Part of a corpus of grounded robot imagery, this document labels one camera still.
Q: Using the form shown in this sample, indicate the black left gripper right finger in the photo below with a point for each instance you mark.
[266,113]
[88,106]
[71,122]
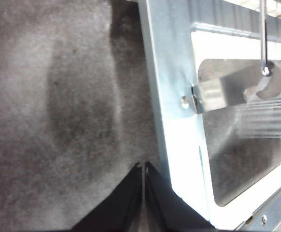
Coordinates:
[164,210]

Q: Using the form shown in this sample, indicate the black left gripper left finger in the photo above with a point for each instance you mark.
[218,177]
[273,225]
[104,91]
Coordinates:
[121,210]

